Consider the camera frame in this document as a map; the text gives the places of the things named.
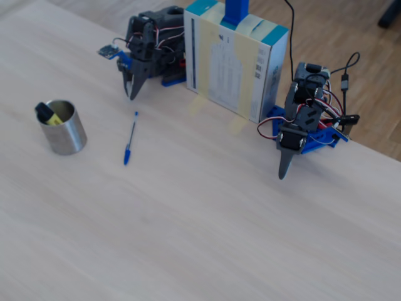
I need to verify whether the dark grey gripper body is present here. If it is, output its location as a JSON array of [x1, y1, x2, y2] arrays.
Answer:
[[127, 40, 158, 78]]

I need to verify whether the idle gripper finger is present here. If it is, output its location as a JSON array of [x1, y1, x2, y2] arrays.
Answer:
[[285, 151, 297, 178], [278, 149, 289, 181]]

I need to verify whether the idle arm gripper body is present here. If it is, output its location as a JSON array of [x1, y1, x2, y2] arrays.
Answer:
[[276, 124, 308, 155]]

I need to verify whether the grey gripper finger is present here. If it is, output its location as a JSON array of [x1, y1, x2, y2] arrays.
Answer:
[[122, 71, 133, 97], [128, 73, 148, 102]]

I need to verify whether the yellow highlighter with black cap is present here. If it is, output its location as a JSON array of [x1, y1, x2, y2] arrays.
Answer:
[[34, 102, 63, 126]]

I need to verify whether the blue robot arm base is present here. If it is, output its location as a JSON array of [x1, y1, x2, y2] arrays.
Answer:
[[161, 77, 188, 87]]

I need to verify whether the blue ballpoint pen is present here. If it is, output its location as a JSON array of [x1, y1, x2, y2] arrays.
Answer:
[[123, 111, 139, 166]]

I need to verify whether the silver metal cup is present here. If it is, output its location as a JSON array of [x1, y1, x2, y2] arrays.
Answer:
[[36, 99, 88, 156]]

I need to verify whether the masking tape strip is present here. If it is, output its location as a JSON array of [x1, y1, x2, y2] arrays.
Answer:
[[187, 93, 207, 119], [227, 113, 250, 137]]

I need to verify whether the white and teal cardboard box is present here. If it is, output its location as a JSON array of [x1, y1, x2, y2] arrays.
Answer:
[[184, 0, 289, 125]]

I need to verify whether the black furniture foot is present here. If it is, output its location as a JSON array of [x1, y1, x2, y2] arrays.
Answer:
[[377, 0, 401, 29]]

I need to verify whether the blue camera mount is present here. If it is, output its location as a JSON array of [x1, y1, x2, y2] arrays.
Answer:
[[116, 50, 134, 75]]

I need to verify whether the red white black wire loop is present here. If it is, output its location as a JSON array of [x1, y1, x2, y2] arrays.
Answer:
[[256, 117, 284, 141]]

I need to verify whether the black camera cable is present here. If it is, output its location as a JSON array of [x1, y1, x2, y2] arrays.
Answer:
[[111, 36, 132, 48]]

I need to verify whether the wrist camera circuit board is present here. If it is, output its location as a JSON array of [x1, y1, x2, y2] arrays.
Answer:
[[96, 43, 122, 60]]

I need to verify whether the idle arm servo wire bundle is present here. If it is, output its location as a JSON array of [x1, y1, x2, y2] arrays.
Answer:
[[313, 88, 345, 126]]

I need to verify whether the black cable with inline adapter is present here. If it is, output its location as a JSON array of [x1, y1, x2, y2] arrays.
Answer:
[[330, 51, 361, 126]]

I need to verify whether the blue camera post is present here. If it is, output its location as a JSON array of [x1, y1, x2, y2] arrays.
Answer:
[[221, 0, 251, 31]]

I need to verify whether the black cable from overhead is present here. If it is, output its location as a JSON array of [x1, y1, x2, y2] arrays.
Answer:
[[283, 0, 296, 84]]

